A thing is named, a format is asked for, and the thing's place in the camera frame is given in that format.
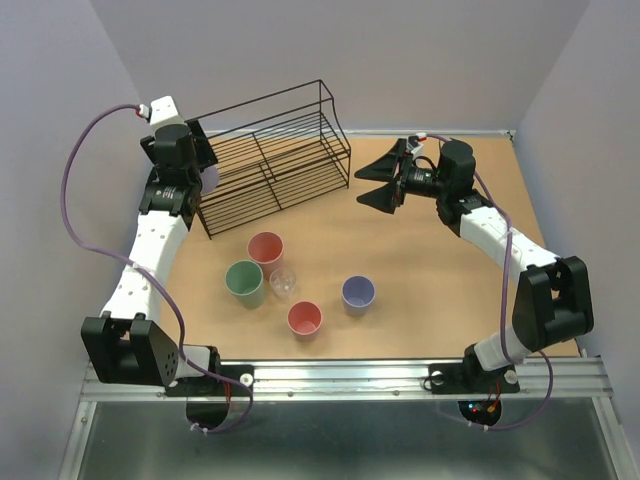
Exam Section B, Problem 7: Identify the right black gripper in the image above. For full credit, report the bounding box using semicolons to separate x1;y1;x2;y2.
354;139;449;214

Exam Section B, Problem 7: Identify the tall purple cup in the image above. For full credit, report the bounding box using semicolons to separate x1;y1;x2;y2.
200;165;220;195

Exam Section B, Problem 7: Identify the tall pink cup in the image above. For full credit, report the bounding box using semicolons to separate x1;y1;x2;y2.
247;231;284;280

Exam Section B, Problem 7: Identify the short purple cup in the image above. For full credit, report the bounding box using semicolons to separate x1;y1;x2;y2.
341;275;376;317

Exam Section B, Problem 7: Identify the tall green cup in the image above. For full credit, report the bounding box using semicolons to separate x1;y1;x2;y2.
225;260;265;309

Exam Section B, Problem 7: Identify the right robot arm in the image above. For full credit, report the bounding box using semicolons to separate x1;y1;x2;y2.
355;134;594;392

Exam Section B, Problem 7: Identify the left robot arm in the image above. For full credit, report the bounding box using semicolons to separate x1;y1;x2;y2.
81;119;223;394

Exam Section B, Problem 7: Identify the clear glass cup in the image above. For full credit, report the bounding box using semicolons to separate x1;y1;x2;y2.
269;267;297;299

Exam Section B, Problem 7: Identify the short red cup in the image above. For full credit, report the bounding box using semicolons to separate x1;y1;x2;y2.
287;301;323;341

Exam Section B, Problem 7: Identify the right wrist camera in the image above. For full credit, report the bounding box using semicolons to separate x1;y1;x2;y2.
405;132;427;158

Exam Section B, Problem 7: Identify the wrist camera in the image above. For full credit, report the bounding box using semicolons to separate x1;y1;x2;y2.
405;132;427;158
135;96;185;130

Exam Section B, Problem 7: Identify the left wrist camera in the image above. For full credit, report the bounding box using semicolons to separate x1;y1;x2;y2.
135;96;185;130

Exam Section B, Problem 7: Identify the black wire dish rack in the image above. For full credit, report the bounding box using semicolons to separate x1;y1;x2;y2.
192;79;352;237

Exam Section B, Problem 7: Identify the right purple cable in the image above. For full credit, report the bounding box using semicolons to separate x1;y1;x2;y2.
424;133;554;433

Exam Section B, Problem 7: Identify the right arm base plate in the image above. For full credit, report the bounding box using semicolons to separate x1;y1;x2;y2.
423;362;520;395

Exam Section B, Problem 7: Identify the aluminium mounting rail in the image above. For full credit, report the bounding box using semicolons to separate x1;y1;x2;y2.
80;357;613;403

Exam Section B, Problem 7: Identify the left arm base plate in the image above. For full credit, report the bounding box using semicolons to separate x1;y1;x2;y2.
164;363;256;399

